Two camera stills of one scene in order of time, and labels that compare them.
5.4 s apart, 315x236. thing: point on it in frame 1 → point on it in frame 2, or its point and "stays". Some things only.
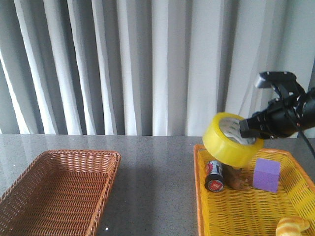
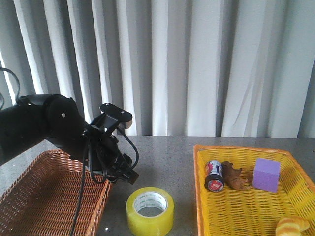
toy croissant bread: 292,226 stays
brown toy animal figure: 233,178 stays
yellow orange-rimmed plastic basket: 249,212 stays
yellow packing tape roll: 224,152 → 150,212
